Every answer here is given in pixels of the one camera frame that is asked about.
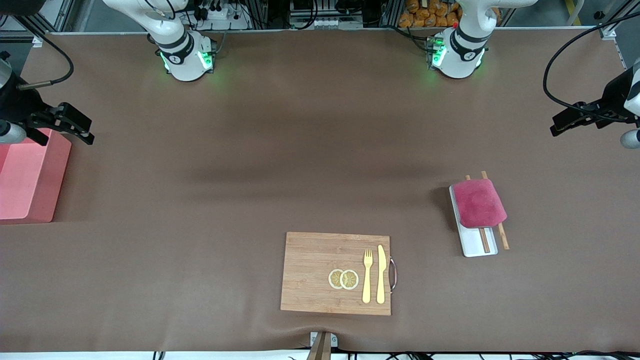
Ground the dark red cloth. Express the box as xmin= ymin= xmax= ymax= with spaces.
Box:
xmin=452 ymin=178 xmax=508 ymax=229

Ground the pink plastic box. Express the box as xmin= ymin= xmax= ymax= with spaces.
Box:
xmin=0 ymin=127 xmax=72 ymax=224

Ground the white rectangular tray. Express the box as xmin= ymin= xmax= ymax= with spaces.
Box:
xmin=448 ymin=184 xmax=499 ymax=258

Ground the white power strip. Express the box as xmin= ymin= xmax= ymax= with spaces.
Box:
xmin=192 ymin=5 xmax=251 ymax=31

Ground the pile of orange objects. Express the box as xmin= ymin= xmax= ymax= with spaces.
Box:
xmin=398 ymin=0 xmax=461 ymax=28

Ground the yellow plastic knife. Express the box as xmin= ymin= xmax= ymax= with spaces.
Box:
xmin=376 ymin=244 xmax=387 ymax=305

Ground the yellow plastic fork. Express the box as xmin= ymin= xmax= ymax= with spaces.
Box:
xmin=362 ymin=249 xmax=374 ymax=304

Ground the grey electrical control unit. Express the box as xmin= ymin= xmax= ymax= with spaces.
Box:
xmin=290 ymin=0 xmax=363 ymax=30

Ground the bamboo cutting board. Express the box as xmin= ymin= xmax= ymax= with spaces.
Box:
xmin=280 ymin=231 xmax=392 ymax=317

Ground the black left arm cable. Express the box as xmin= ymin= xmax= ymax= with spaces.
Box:
xmin=543 ymin=11 xmax=640 ymax=123

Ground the metal mounting bracket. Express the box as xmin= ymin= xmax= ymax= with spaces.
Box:
xmin=310 ymin=331 xmax=338 ymax=349

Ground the wooden post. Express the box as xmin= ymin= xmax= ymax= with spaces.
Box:
xmin=306 ymin=332 xmax=332 ymax=360

